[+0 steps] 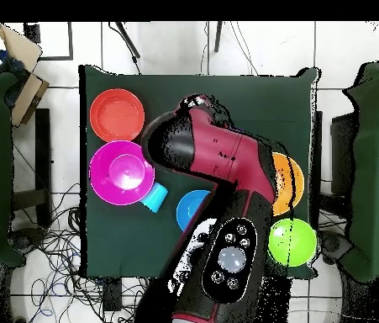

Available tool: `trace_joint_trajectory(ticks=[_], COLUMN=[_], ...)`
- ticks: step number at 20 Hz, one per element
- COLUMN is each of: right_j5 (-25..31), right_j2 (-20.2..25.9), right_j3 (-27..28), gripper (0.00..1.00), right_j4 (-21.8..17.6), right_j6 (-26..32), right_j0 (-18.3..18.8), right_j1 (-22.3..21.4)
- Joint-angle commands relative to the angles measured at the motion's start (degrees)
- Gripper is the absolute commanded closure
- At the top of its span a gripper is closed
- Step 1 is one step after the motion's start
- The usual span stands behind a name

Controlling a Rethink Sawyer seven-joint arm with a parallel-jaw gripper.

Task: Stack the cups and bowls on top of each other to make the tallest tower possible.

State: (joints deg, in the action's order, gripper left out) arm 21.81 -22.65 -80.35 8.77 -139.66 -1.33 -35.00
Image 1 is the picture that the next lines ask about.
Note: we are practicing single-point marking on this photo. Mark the blue bowl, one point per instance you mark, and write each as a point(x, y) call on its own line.
point(187, 208)

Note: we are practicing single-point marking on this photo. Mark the blue cup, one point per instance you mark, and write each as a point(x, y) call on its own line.
point(155, 198)

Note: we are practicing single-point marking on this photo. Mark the green bowl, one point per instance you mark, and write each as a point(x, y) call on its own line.
point(293, 242)

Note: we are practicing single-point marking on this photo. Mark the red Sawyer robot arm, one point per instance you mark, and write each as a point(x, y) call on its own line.
point(222, 158)

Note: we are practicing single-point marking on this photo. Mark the large magenta bowl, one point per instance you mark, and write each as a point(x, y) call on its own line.
point(108, 181)

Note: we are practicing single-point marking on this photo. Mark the dark green table cloth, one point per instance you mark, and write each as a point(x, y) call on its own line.
point(192, 84)

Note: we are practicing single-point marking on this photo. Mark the orange-red shallow bowl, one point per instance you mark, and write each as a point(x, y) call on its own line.
point(116, 115)

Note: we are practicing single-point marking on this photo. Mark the large orange bowl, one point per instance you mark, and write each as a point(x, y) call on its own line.
point(290, 181)

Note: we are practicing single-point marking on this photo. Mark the black tripod leg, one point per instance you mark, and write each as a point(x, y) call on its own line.
point(218, 37)
point(129, 40)

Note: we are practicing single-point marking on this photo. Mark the black box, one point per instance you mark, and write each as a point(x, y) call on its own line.
point(343, 151)

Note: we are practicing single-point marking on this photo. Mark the black stand base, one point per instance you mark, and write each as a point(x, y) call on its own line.
point(335, 245)
point(26, 239)

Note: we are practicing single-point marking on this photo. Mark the cardboard box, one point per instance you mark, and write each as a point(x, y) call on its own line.
point(27, 97)

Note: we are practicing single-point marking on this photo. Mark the black bench frame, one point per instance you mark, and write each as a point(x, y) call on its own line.
point(43, 151)

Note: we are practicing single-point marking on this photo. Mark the black square floor frame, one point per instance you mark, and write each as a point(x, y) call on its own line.
point(70, 40)

